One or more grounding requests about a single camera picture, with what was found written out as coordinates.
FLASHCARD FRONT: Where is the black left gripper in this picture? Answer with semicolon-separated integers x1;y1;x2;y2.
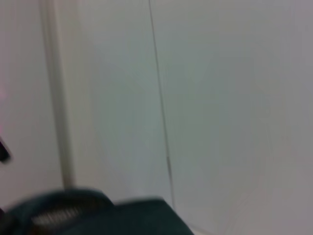
0;135;12;164

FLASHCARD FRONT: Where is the dark teal insulated lunch bag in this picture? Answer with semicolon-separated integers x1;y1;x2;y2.
0;187;197;235

